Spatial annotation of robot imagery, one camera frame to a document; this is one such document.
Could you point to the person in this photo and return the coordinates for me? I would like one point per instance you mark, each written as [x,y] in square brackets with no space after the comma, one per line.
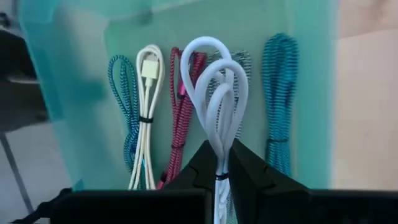
[15,77]

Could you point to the teal plastic tray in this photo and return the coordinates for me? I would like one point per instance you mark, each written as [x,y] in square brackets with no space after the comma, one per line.
[77,93]

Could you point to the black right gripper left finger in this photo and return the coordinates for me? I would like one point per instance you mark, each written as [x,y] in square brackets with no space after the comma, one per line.
[174,202]

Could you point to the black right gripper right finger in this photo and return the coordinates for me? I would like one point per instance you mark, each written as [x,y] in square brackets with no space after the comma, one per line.
[280,202]

